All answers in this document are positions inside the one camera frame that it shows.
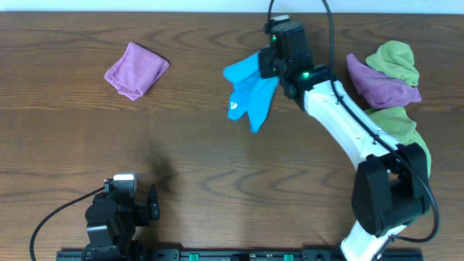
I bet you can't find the blue cloth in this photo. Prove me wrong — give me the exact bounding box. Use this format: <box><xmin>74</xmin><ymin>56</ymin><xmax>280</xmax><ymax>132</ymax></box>
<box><xmin>223</xmin><ymin>53</ymin><xmax>279</xmax><ymax>133</ymax></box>

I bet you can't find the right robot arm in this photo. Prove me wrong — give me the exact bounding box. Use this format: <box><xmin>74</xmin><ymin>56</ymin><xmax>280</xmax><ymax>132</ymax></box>
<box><xmin>258</xmin><ymin>15</ymin><xmax>436</xmax><ymax>260</ymax></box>

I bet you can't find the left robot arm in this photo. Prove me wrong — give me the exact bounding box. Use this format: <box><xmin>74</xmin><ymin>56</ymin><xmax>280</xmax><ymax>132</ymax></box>
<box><xmin>80</xmin><ymin>179</ymin><xmax>160</xmax><ymax>261</ymax></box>

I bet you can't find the crumpled purple cloth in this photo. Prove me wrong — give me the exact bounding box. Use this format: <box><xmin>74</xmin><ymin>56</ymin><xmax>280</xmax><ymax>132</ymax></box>
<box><xmin>346</xmin><ymin>54</ymin><xmax>422</xmax><ymax>109</ymax></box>

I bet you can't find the upper green cloth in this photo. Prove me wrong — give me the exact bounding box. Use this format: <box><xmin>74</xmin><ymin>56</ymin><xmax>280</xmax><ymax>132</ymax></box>
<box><xmin>365</xmin><ymin>41</ymin><xmax>420</xmax><ymax>87</ymax></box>

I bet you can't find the green cloth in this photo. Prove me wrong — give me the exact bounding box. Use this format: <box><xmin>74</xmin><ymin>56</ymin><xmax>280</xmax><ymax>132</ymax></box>
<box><xmin>365</xmin><ymin>41</ymin><xmax>420</xmax><ymax>87</ymax></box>
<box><xmin>365</xmin><ymin>107</ymin><xmax>431</xmax><ymax>176</ymax></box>

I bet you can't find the folded purple cloth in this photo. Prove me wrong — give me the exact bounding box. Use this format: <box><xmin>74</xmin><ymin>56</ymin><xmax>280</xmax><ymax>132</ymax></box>
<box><xmin>104</xmin><ymin>42</ymin><xmax>170</xmax><ymax>101</ymax></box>

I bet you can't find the lower green cloth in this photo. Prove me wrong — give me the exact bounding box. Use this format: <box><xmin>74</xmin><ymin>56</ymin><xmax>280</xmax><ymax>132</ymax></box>
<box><xmin>365</xmin><ymin>107</ymin><xmax>431</xmax><ymax>176</ymax></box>

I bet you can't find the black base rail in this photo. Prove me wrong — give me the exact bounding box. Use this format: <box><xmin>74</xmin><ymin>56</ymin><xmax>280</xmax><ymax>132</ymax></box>
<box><xmin>56</xmin><ymin>248</ymin><xmax>424</xmax><ymax>261</ymax></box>

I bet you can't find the right black cable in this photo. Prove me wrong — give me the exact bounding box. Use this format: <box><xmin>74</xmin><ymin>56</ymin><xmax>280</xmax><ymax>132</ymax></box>
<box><xmin>267</xmin><ymin>0</ymin><xmax>441</xmax><ymax>244</ymax></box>

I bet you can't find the black cable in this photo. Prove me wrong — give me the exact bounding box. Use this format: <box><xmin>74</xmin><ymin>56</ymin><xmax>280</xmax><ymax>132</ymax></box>
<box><xmin>267</xmin><ymin>0</ymin><xmax>441</xmax><ymax>244</ymax></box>
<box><xmin>29</xmin><ymin>186</ymin><xmax>106</xmax><ymax>261</ymax></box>

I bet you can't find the left black cable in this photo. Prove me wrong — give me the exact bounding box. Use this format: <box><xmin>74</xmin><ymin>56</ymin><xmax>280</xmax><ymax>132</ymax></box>
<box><xmin>29</xmin><ymin>186</ymin><xmax>106</xmax><ymax>261</ymax></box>

